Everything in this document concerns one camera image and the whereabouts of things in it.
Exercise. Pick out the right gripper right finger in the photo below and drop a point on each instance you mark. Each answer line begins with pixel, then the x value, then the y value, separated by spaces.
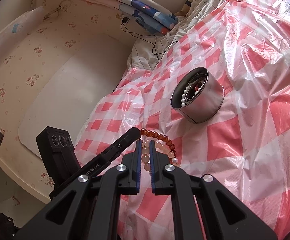
pixel 202 208

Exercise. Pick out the wall power socket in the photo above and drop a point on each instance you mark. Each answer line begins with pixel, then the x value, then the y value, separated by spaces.
pixel 119 16

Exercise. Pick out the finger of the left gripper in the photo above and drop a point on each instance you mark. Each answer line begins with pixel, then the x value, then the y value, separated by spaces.
pixel 99 163

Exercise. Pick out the round metal tin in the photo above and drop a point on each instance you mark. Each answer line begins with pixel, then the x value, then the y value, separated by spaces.
pixel 198 96

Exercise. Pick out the blue cartoon curtain left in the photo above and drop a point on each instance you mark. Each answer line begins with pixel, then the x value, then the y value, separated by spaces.
pixel 153 20

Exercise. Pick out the white headboard panel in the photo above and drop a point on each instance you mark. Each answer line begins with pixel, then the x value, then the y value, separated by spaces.
pixel 68 99

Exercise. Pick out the red white checkered plastic sheet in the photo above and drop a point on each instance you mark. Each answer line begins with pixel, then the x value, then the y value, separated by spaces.
pixel 245 45

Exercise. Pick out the white bed quilt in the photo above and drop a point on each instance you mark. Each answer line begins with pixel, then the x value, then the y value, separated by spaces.
pixel 148 51

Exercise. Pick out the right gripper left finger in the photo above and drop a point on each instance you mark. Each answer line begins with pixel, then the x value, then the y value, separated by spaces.
pixel 88 208

